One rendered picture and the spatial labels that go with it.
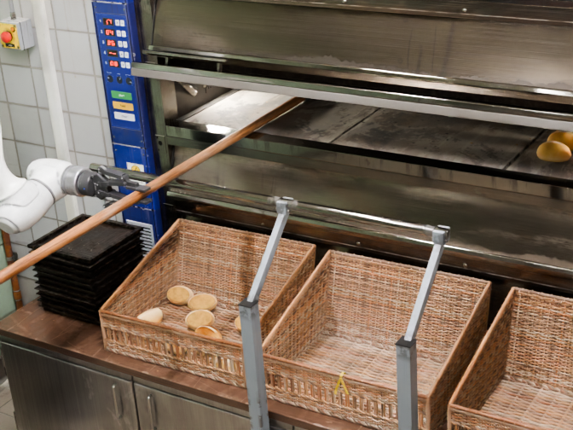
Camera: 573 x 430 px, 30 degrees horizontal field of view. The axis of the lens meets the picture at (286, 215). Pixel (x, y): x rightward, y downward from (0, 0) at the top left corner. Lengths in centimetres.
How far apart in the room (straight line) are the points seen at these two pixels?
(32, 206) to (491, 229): 134
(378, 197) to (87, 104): 116
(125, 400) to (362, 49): 136
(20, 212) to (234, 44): 84
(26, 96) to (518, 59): 192
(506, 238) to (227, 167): 99
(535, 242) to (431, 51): 62
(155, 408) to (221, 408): 27
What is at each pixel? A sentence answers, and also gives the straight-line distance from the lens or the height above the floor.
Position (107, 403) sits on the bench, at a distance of 363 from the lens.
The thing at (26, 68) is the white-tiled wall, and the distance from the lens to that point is 404.
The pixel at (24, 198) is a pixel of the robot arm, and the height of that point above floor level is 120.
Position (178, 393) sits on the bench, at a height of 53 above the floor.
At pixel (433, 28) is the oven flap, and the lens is 307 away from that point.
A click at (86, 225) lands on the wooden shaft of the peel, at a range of 292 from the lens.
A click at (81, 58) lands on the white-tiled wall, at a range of 384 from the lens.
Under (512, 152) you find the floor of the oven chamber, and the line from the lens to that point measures 328.
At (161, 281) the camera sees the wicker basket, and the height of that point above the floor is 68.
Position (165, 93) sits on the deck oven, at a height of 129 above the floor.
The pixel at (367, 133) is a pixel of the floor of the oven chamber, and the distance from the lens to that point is 346.
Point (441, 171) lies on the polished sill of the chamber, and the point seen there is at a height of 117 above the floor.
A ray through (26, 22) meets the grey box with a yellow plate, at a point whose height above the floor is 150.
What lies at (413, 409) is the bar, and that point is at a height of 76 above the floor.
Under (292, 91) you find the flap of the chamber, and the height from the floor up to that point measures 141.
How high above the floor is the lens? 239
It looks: 25 degrees down
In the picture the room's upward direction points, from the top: 4 degrees counter-clockwise
